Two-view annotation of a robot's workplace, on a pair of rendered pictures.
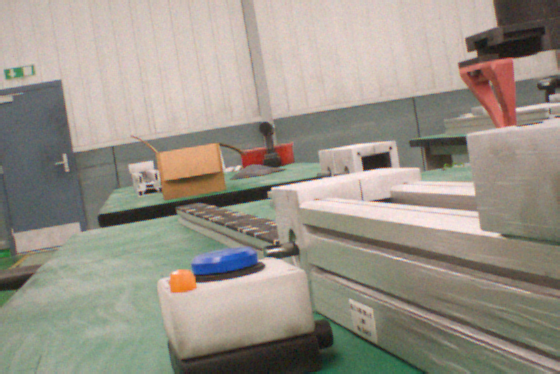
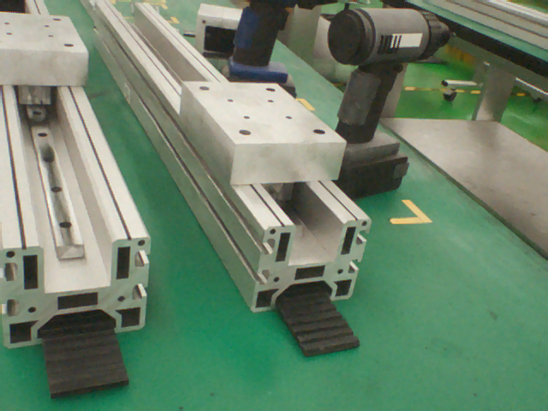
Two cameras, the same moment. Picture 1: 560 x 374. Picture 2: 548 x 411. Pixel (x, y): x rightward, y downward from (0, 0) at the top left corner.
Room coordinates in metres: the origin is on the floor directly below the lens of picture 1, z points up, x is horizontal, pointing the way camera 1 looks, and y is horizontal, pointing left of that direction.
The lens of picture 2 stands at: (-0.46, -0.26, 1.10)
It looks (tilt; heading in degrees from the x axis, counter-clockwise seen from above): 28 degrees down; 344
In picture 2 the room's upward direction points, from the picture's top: 10 degrees clockwise
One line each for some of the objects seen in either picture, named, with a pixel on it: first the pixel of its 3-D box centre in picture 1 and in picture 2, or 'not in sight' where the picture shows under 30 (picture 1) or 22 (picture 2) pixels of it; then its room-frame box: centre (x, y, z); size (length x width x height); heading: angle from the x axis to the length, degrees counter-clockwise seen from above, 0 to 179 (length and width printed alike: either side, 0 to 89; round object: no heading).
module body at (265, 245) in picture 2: not in sight; (181, 99); (0.34, -0.34, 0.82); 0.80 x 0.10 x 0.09; 12
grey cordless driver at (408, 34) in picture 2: not in sight; (385, 101); (0.20, -0.57, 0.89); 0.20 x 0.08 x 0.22; 117
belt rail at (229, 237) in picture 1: (226, 228); not in sight; (1.35, 0.08, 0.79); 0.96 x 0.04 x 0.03; 12
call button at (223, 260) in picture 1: (225, 267); not in sight; (0.54, 0.04, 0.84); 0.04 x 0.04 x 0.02
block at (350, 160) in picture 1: (361, 171); not in sight; (1.71, -0.17, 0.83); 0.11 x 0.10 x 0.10; 106
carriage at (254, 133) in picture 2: not in sight; (253, 140); (0.09, -0.39, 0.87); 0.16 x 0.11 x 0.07; 12
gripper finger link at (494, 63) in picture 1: (515, 89); not in sight; (0.77, -0.22, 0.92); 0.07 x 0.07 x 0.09; 12
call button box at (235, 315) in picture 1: (248, 317); not in sight; (0.54, 0.03, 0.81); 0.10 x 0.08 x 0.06; 102
